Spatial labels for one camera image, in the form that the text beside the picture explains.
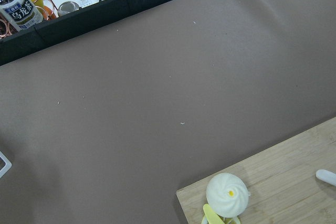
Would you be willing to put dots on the oolong tea bottle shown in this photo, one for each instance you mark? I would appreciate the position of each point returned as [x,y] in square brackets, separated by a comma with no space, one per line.
[21,14]

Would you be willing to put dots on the yellow plastic spoon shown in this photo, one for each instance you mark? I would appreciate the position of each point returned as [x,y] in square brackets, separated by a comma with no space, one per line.
[210,216]

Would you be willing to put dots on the wooden cutting board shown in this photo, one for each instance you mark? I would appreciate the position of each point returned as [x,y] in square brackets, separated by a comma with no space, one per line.
[282,179]

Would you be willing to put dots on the white steamed bun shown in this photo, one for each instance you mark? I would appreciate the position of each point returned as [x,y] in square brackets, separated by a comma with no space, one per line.
[227,195]

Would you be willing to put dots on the white ceramic spoon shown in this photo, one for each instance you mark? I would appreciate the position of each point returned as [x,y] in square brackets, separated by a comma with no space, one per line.
[326,176]

